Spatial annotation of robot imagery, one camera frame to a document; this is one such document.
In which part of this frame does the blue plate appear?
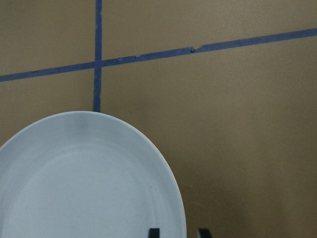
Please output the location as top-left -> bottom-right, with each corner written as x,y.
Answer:
0,111 -> 187,238

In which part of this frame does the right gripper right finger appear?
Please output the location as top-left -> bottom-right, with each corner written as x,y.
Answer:
197,228 -> 212,238

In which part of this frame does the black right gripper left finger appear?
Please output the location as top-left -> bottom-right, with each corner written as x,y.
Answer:
148,228 -> 160,238

